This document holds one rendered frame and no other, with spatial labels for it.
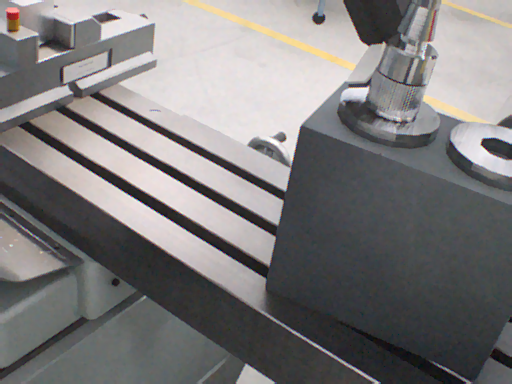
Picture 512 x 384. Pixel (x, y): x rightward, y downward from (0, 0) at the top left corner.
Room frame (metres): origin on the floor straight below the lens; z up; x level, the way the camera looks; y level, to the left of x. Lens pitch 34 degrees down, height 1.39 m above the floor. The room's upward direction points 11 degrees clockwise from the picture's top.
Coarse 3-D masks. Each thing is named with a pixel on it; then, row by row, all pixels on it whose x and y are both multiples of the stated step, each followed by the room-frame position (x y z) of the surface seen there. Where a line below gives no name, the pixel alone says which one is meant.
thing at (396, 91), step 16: (384, 64) 0.51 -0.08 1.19; (400, 64) 0.51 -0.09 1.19; (384, 80) 0.51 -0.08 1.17; (400, 80) 0.50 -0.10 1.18; (416, 80) 0.51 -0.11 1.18; (368, 96) 0.52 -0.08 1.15; (384, 96) 0.51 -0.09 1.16; (400, 96) 0.50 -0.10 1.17; (416, 96) 0.51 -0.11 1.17; (384, 112) 0.51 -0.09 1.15; (400, 112) 0.50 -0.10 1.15; (416, 112) 0.52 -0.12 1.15
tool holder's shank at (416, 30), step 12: (420, 0) 0.52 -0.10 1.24; (432, 0) 0.52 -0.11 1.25; (408, 12) 0.52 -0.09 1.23; (420, 12) 0.52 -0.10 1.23; (432, 12) 0.52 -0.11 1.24; (408, 24) 0.52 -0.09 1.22; (420, 24) 0.51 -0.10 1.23; (432, 24) 0.52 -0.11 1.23; (408, 36) 0.51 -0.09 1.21; (420, 36) 0.51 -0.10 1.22; (432, 36) 0.52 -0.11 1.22; (408, 48) 0.52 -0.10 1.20; (420, 48) 0.52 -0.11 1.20
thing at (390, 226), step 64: (320, 128) 0.49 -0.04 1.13; (384, 128) 0.49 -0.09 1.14; (448, 128) 0.54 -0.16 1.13; (320, 192) 0.48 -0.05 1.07; (384, 192) 0.46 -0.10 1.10; (448, 192) 0.45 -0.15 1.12; (320, 256) 0.48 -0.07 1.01; (384, 256) 0.46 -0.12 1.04; (448, 256) 0.44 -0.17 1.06; (384, 320) 0.45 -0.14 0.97; (448, 320) 0.43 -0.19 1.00
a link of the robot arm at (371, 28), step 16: (352, 0) 0.59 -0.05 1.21; (368, 0) 0.59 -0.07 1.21; (384, 0) 0.58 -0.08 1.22; (400, 0) 0.58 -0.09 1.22; (352, 16) 0.60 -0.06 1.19; (368, 16) 0.59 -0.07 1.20; (384, 16) 0.58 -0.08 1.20; (400, 16) 0.57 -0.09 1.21; (368, 32) 0.60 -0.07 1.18; (384, 32) 0.59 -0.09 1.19
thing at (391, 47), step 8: (384, 40) 0.53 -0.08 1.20; (392, 40) 0.53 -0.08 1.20; (384, 48) 0.52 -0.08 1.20; (392, 48) 0.51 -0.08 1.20; (400, 48) 0.51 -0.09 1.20; (432, 48) 0.53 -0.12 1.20; (392, 56) 0.51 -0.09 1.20; (400, 56) 0.51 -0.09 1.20; (408, 56) 0.51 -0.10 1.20; (416, 56) 0.51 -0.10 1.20; (424, 56) 0.51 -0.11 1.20; (432, 56) 0.51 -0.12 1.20; (408, 64) 0.50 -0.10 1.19; (416, 64) 0.50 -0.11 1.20; (424, 64) 0.51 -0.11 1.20; (432, 64) 0.51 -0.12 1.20
